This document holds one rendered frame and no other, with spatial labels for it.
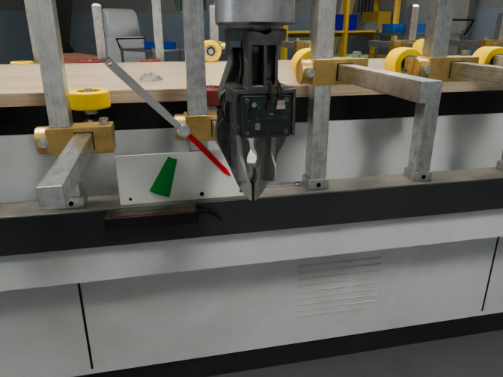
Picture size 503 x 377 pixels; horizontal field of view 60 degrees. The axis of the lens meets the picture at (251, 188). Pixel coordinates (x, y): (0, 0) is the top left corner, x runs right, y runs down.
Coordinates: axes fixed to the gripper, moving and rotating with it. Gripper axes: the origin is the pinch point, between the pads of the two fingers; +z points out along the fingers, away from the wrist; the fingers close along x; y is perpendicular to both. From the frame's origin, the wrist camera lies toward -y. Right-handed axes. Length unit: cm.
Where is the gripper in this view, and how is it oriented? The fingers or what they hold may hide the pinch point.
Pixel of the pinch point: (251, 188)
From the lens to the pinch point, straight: 58.0
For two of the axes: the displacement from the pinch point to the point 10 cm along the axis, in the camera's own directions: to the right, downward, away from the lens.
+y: 2.0, 3.3, -9.2
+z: 0.0, 9.4, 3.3
